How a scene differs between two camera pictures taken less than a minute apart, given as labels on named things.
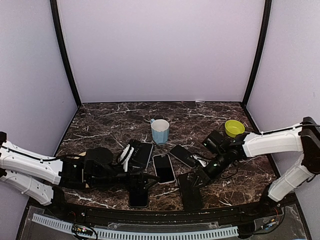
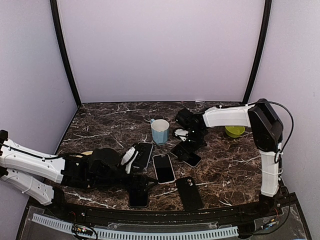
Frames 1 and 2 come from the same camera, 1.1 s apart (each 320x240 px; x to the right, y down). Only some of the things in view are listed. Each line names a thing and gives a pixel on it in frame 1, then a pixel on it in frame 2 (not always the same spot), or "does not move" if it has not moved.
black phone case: (191, 195) does not move
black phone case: (138, 198) does not move
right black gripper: (204, 177) -> (189, 149)
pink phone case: (164, 168) does not move
